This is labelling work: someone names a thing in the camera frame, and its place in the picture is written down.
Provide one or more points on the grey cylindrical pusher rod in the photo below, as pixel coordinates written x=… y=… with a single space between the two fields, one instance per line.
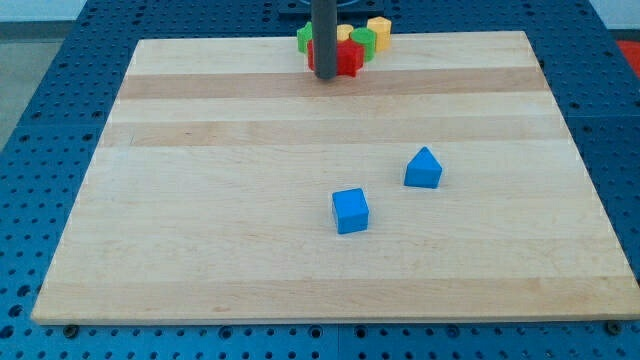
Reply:
x=324 y=36

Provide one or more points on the blue triangle block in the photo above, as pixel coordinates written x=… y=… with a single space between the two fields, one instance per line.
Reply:
x=424 y=170

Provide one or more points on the red star block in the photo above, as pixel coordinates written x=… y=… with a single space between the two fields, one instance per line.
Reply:
x=347 y=59

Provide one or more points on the yellow cylinder block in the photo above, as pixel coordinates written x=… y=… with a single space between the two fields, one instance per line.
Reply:
x=343 y=32

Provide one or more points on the green block behind rod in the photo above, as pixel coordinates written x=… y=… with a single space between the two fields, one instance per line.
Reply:
x=303 y=36

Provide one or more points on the green cylinder block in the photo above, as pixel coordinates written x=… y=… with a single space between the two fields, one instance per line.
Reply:
x=367 y=39

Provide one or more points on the yellow hexagon block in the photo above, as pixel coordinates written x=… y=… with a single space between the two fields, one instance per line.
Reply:
x=382 y=27

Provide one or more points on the blue cube block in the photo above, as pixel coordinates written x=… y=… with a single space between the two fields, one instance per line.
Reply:
x=350 y=211

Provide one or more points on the wooden board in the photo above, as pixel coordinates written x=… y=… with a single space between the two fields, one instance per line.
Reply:
x=208 y=199

